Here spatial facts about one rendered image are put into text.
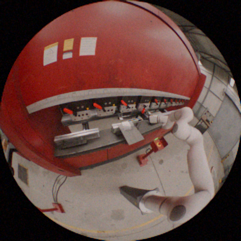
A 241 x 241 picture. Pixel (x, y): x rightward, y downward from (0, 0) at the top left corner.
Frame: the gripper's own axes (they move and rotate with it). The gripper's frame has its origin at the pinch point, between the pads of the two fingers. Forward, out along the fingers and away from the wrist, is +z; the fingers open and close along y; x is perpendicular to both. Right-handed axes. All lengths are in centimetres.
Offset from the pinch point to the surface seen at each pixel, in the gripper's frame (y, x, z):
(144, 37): 76, 28, -25
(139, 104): 24.8, 17.1, -2.6
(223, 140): -337, -365, -555
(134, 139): -3.6, 37.0, -0.6
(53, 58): 72, 73, 6
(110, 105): 32, 43, 10
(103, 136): 1, 48, 32
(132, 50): 66, 34, -15
